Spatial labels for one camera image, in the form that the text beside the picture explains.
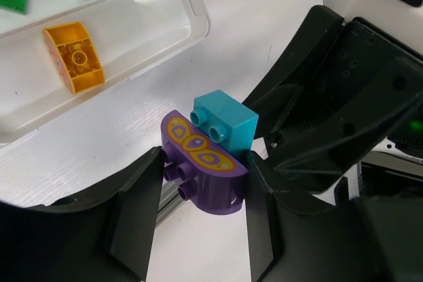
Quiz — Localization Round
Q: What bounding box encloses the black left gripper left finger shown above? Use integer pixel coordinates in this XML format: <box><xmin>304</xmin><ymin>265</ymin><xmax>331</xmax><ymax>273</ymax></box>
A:
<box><xmin>1</xmin><ymin>147</ymin><xmax>164</xmax><ymax>281</ymax></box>

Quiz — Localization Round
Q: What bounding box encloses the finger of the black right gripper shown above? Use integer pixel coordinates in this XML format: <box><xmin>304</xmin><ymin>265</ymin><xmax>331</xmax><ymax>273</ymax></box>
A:
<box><xmin>268</xmin><ymin>90</ymin><xmax>422</xmax><ymax>178</ymax></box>
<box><xmin>243</xmin><ymin>5</ymin><xmax>347</xmax><ymax>150</ymax></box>

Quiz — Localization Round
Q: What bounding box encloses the teal lego brick front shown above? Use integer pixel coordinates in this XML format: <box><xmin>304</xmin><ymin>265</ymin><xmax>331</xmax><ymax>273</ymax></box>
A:
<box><xmin>190</xmin><ymin>90</ymin><xmax>258</xmax><ymax>160</ymax></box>

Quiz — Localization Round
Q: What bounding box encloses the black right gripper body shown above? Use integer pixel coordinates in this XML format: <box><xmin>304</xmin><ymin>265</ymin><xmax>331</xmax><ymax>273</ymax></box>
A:
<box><xmin>297</xmin><ymin>16</ymin><xmax>422</xmax><ymax>150</ymax></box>

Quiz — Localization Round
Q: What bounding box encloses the purple lego brick front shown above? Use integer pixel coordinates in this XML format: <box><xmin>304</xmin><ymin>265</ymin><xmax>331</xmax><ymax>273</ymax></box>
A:
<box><xmin>161</xmin><ymin>110</ymin><xmax>248</xmax><ymax>215</ymax></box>

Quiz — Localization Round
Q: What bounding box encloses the white divided plastic tray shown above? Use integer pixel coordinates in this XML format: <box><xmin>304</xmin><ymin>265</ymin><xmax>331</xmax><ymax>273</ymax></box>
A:
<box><xmin>1</xmin><ymin>0</ymin><xmax>210</xmax><ymax>147</ymax></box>

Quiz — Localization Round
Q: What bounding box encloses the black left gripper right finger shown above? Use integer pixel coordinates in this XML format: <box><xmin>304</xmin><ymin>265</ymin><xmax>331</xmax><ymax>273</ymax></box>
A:
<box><xmin>245</xmin><ymin>151</ymin><xmax>422</xmax><ymax>281</ymax></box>

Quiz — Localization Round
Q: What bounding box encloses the aluminium front rail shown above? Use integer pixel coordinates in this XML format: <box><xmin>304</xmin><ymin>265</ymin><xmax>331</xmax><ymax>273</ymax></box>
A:
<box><xmin>156</xmin><ymin>183</ymin><xmax>184</xmax><ymax>226</ymax></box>

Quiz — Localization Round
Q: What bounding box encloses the yellow lego brick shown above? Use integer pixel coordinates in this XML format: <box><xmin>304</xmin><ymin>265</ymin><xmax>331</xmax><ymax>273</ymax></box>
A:
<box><xmin>42</xmin><ymin>22</ymin><xmax>105</xmax><ymax>94</ymax></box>

